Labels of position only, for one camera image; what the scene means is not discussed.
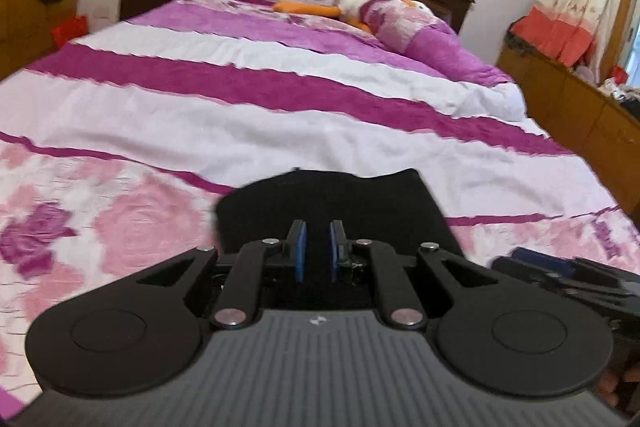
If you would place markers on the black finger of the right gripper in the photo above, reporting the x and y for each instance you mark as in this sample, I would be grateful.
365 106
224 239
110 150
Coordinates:
533 267

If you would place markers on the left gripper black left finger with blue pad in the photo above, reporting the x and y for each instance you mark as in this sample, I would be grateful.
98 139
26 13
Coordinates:
140 331

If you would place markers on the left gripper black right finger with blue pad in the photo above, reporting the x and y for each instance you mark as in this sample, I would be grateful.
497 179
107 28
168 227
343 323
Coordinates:
499 333

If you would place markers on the black button cardigan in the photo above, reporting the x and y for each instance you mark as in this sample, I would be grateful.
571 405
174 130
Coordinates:
396 209

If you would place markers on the low wooden cabinet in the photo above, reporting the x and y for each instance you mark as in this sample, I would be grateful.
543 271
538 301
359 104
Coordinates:
582 119

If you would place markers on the pink purple floral bedspread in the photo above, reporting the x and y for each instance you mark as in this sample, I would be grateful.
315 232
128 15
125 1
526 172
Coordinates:
114 149

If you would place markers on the purple floral folded quilt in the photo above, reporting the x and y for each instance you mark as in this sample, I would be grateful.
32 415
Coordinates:
418 34

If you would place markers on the red box on floor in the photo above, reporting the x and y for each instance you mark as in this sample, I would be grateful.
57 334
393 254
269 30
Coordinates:
73 28

